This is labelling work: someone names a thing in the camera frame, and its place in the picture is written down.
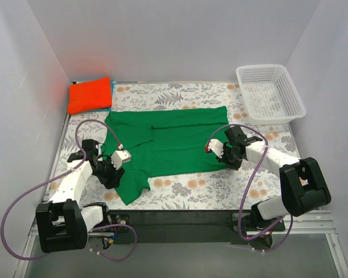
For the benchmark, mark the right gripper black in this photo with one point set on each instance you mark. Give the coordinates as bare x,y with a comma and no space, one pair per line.
225,156

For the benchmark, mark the folded blue t shirt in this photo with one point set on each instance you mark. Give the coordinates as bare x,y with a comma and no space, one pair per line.
108,108

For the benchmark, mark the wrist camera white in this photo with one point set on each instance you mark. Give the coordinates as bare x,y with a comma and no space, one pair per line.
119,157
216,147

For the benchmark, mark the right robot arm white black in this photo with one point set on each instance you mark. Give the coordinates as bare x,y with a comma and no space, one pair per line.
302,184

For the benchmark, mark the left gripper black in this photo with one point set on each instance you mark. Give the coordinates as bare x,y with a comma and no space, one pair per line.
111,177

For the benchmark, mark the aluminium rail frame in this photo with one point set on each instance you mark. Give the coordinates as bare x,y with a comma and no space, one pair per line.
306,246

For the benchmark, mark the folded orange t shirt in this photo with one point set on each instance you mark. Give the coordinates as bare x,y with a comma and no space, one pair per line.
88,96

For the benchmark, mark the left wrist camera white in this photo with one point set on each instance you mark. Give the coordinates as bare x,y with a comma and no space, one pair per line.
119,157

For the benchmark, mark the green t shirt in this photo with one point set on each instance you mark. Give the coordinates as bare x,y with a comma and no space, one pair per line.
162,143

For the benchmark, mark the white plastic basket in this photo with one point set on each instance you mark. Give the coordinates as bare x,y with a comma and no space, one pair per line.
269,94

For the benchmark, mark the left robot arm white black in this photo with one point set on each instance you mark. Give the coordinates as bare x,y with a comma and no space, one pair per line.
62,223

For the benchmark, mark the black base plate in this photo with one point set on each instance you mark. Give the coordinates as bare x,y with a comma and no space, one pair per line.
181,226

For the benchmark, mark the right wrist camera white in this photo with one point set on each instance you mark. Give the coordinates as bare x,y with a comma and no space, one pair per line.
216,147

